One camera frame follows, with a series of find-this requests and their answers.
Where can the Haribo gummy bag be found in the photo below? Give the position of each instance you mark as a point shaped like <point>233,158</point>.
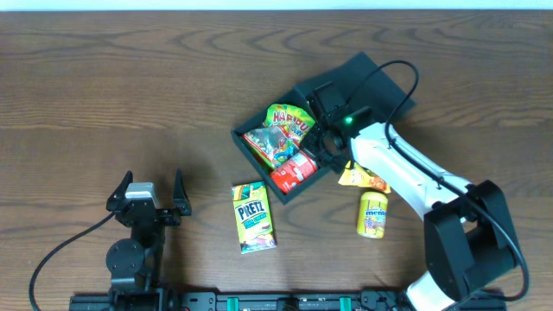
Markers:
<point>281,134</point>

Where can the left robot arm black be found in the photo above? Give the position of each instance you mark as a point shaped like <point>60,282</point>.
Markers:
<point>135,262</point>

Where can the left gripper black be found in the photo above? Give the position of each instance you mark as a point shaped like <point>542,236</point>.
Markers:
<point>162,217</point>

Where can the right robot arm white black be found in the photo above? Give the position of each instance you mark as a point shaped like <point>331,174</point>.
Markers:
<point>469,237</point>

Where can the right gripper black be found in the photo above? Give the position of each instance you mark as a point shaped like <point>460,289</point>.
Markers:
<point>314,141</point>

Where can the yellow orange candy packet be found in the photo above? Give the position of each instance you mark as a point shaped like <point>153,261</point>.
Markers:
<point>356,176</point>

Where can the yellow Mentos bottle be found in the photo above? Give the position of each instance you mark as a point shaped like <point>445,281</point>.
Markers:
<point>372,215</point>

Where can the yellow Pretz snack box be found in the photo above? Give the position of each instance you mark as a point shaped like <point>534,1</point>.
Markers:
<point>253,218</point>

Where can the red tin can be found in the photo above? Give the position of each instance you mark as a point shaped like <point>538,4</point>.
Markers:
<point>294,172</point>

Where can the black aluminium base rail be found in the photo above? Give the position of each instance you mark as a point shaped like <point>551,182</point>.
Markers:
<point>368,300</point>

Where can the black gift box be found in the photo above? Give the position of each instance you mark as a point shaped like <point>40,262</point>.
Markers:
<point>359,79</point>

